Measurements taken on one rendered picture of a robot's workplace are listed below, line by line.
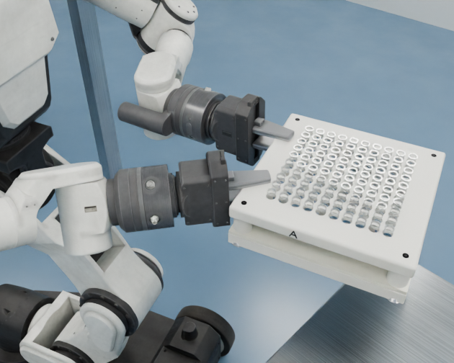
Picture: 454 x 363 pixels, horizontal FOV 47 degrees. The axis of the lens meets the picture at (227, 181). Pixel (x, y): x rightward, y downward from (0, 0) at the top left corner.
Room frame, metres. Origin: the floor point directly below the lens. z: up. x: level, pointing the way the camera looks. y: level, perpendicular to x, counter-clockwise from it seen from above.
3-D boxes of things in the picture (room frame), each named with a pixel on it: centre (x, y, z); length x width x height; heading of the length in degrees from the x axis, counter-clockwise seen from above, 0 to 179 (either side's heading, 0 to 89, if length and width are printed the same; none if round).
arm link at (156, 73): (0.82, 0.12, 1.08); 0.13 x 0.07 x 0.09; 175
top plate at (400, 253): (0.56, -0.16, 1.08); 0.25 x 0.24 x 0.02; 155
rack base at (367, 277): (0.56, -0.16, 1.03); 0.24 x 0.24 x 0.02; 65
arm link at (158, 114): (0.77, 0.11, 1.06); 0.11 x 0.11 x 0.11; 58
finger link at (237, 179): (0.56, -0.03, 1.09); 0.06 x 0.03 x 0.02; 98
